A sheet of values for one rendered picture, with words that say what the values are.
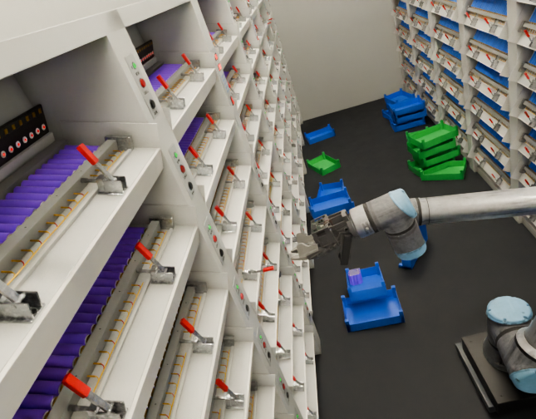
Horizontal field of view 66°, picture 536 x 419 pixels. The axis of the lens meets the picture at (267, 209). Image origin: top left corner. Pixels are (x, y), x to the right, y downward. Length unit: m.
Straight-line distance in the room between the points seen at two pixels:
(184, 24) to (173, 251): 0.87
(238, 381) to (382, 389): 1.14
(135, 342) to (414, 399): 1.56
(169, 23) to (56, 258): 1.07
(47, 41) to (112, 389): 0.47
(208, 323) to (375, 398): 1.27
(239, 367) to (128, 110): 0.66
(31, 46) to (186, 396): 0.61
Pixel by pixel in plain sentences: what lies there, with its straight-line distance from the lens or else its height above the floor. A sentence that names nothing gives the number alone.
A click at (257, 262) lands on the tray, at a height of 0.94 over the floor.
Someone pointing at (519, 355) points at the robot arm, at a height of 0.40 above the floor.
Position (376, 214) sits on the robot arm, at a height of 1.09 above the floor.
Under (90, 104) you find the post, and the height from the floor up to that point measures 1.62.
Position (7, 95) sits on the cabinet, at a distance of 0.88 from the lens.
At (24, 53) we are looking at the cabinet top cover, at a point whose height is 1.74.
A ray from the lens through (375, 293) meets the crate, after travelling 2.33.
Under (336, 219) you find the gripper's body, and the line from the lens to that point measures 1.20.
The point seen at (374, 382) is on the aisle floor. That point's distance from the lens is 2.13.
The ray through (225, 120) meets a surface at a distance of 1.54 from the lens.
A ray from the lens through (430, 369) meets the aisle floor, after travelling 2.15.
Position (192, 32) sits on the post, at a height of 1.63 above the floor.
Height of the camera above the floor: 1.73
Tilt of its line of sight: 29 degrees down
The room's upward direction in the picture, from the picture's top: 20 degrees counter-clockwise
